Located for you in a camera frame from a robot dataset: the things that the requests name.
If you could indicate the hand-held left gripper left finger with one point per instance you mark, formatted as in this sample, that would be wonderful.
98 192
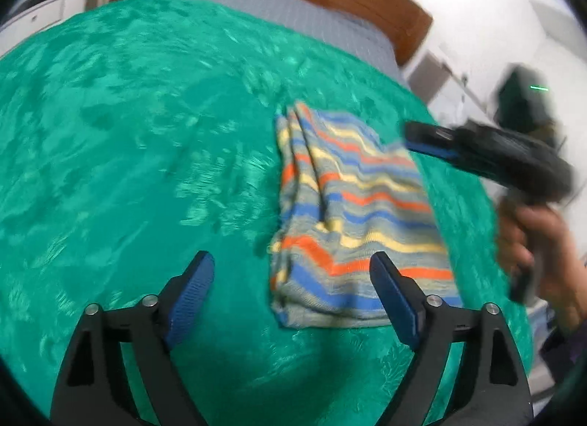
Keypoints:
190 300

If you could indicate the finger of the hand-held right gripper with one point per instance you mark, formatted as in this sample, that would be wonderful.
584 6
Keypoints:
429 137

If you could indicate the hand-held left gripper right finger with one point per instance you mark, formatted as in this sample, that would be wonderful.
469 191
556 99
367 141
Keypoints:
396 300

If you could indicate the striped knit sweater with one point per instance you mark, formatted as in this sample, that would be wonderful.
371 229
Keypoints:
353 220

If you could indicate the person's right hand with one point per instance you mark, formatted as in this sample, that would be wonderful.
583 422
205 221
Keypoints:
559 261

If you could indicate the white shelf unit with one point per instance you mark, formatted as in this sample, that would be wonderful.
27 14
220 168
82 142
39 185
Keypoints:
495 55

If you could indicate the green floral blanket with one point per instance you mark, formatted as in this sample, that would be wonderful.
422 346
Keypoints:
137 155

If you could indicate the grey checked bed sheet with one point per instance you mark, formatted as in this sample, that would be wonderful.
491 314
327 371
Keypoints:
293 18

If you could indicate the white drawer cabinet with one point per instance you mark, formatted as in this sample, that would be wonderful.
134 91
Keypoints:
34 18

